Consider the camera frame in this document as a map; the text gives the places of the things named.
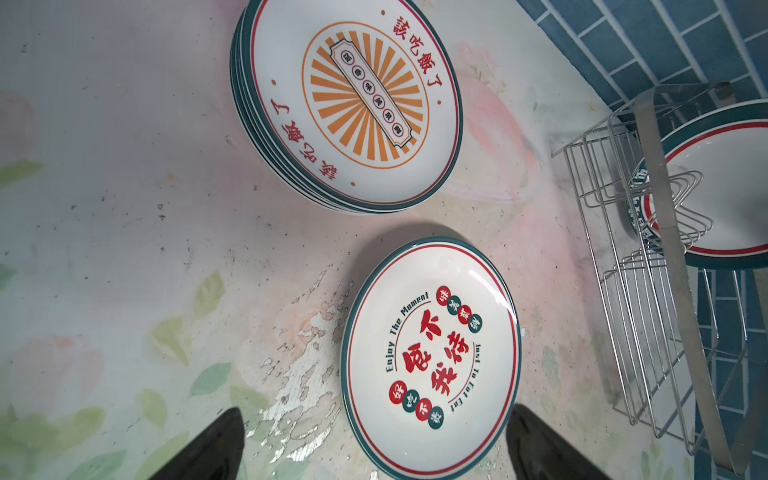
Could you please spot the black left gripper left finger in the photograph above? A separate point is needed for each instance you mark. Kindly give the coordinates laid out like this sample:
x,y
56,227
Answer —
x,y
216,453

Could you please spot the metal wire dish rack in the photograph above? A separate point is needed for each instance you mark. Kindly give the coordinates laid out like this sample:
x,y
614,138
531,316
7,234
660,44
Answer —
x,y
689,344

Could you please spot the green striped rim plate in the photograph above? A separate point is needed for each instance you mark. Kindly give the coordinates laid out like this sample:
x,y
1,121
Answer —
x,y
728,146

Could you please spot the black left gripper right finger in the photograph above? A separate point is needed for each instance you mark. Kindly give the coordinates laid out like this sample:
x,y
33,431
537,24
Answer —
x,y
537,452

